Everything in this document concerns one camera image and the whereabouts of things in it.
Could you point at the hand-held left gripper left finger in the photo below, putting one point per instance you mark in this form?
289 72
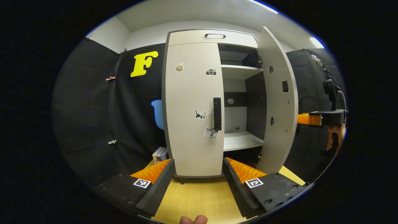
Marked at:
160 189

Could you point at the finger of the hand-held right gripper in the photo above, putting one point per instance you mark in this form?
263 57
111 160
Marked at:
303 119

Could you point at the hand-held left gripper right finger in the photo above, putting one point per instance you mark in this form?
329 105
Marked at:
238 189

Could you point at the grey door with headphones sticker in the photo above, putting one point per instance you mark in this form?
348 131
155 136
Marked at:
279 124

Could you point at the grey double-door shoe cabinet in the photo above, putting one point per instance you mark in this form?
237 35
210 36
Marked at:
255 105

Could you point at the grey door with camera sticker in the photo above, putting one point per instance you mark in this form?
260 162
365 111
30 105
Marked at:
189 124

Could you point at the metal door hinge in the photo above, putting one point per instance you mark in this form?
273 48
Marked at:
259 63
258 158

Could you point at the white cabinet shelf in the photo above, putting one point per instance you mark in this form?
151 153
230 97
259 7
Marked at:
241 141
236 72

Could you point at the white printed box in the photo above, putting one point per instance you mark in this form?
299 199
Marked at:
157 155

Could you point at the blue box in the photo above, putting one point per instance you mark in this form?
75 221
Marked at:
165 154

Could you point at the silver cloth clip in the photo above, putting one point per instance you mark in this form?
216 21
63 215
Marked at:
112 142

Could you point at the blue chair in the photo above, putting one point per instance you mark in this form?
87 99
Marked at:
158 113

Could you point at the short ceiling light strip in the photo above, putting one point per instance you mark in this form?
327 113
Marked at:
316 42

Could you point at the black backdrop cloth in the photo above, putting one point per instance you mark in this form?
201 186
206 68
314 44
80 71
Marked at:
87 118

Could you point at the long ceiling light strip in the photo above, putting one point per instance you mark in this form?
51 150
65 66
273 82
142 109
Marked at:
262 6

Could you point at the copper cloth clip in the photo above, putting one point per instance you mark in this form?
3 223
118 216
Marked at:
110 78

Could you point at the black cloth clip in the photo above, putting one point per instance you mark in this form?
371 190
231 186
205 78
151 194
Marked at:
124 50

